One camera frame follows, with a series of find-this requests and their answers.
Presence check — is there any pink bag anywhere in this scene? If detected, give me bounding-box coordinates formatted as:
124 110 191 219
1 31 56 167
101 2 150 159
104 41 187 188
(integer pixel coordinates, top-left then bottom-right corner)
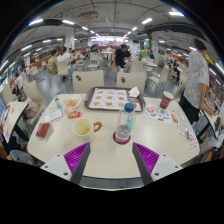
23 99 40 119

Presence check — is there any crumpled food wrapper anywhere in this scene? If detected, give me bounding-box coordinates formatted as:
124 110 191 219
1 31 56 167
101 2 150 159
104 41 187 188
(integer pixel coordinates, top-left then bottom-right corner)
62 94 84 113

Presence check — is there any clear plastic bottle blue cap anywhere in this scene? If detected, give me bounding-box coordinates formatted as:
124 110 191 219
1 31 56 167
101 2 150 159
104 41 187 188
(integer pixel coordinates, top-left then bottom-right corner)
114 102 137 144

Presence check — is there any brown food tray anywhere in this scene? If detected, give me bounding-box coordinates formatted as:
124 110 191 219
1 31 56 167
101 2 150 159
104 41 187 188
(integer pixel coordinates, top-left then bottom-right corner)
84 86 146 113

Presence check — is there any small red box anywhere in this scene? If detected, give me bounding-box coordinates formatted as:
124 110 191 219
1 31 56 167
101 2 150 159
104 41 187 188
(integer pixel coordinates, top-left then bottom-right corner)
35 122 52 139

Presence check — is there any ceiling air conditioner unit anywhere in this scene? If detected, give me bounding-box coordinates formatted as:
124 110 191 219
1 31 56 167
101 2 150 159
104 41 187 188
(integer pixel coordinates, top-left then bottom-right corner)
78 10 100 21

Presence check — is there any neighbouring cream table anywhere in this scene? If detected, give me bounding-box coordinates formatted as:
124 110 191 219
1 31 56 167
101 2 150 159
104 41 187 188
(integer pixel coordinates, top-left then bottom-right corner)
0 100 30 144

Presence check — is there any red ketchup packet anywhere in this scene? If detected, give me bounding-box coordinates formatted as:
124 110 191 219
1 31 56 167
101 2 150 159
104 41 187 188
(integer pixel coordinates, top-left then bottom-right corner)
67 110 82 120

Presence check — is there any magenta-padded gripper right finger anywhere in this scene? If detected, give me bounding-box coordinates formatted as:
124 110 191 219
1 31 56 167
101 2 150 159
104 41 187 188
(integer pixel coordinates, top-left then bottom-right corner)
131 142 184 185

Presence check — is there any red paper cup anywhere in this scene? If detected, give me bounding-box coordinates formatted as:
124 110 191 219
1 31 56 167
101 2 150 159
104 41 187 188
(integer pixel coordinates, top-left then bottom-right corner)
159 90 175 110

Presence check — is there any cream mug pretzel handle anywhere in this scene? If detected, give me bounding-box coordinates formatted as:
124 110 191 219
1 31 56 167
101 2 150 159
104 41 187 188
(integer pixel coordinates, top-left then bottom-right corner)
70 117 103 143

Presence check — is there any white paper napkin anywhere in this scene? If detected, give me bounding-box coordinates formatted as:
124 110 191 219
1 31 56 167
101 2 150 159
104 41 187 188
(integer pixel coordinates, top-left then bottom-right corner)
128 86 142 99

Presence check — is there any white printed paper card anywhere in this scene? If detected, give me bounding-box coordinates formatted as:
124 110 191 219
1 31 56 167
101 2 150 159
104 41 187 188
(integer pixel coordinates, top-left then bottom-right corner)
43 109 65 124

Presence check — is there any group of ceiling lights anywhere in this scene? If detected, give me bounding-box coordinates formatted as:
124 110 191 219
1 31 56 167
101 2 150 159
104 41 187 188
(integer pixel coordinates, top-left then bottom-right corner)
0 9 224 78

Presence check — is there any group of cream chairs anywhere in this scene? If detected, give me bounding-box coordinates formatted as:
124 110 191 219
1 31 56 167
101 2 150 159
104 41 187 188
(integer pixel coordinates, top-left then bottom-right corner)
0 49 189 108

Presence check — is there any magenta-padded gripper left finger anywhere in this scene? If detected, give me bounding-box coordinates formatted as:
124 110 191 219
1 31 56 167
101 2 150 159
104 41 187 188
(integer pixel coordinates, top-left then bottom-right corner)
40 142 92 186

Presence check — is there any colourful printed paper flyer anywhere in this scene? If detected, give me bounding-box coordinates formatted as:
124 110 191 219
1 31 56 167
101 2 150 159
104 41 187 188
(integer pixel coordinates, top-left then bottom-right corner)
143 103 173 125

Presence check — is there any person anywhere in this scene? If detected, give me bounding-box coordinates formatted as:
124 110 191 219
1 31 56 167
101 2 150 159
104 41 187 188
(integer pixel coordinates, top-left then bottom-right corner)
178 36 218 124
57 46 76 76
170 59 181 81
47 48 59 77
111 43 133 78
148 49 156 62

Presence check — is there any cream chair with round hole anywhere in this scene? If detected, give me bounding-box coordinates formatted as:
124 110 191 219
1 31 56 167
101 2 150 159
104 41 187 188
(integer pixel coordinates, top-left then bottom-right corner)
115 71 148 94
71 69 105 94

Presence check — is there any small clear teal bottle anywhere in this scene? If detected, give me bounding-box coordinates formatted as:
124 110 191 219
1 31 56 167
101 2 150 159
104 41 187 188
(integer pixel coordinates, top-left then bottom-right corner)
53 94 63 111

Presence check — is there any flat round red coaster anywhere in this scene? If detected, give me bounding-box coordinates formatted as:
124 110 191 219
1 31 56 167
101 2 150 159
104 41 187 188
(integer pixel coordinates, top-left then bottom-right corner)
112 130 132 146

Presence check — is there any clear plastic-wrapped packet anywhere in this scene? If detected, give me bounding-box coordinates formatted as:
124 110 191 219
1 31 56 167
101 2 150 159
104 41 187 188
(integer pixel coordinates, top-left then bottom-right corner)
176 120 196 140

